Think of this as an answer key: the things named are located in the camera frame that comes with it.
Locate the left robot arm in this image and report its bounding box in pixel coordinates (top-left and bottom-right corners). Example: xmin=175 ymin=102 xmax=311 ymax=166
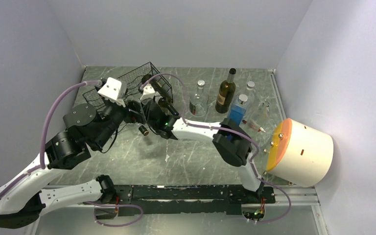
xmin=0 ymin=101 xmax=145 ymax=229

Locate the black wire wine rack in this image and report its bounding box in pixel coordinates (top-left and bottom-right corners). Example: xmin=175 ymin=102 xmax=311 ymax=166
xmin=82 ymin=62 xmax=173 ymax=112

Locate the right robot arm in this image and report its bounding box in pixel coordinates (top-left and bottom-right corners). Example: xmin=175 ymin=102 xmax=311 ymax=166
xmin=141 ymin=99 xmax=264 ymax=203

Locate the clear bottle red label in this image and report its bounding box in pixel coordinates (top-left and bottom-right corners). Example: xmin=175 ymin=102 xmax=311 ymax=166
xmin=242 ymin=100 xmax=270 ymax=135

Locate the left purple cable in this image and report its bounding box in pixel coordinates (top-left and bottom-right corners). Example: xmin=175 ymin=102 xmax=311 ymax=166
xmin=0 ymin=80 xmax=104 ymax=228

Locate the clear round silver-capped bottle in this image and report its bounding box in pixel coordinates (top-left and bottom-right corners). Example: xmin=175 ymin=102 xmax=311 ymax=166
xmin=188 ymin=80 xmax=209 ymax=117

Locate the tall dark wine bottle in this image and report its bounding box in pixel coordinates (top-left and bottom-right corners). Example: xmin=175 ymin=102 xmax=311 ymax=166
xmin=215 ymin=68 xmax=236 ymax=114

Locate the blue liquid glass bottle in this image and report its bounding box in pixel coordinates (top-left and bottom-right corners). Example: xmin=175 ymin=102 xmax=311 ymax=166
xmin=228 ymin=94 xmax=249 ymax=125

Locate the cream drum orange lid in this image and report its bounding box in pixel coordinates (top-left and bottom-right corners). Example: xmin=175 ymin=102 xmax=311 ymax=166
xmin=266 ymin=118 xmax=334 ymax=187

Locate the square black-capped liquor bottle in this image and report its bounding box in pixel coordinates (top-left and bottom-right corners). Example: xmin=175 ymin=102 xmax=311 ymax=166
xmin=138 ymin=125 xmax=149 ymax=136

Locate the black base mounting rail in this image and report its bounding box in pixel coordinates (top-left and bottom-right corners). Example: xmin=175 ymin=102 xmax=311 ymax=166
xmin=94 ymin=185 xmax=276 ymax=219

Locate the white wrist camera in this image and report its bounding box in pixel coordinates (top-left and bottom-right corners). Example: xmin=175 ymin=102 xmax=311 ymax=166
xmin=140 ymin=84 xmax=156 ymax=101
xmin=97 ymin=77 xmax=127 ymax=107

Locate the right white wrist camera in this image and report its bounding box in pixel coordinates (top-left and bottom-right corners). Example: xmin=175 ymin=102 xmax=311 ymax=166
xmin=140 ymin=84 xmax=156 ymax=101

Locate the dark green labelled wine bottle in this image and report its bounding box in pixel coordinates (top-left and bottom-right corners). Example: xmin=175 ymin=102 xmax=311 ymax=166
xmin=149 ymin=76 xmax=179 ymax=116

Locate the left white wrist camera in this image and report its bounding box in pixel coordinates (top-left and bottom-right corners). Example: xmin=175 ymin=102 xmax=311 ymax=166
xmin=97 ymin=77 xmax=127 ymax=107

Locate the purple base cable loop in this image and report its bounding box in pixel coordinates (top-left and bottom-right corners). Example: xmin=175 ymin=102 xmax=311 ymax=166
xmin=84 ymin=201 xmax=144 ymax=228

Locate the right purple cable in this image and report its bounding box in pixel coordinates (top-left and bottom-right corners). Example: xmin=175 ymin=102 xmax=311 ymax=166
xmin=140 ymin=73 xmax=292 ymax=224

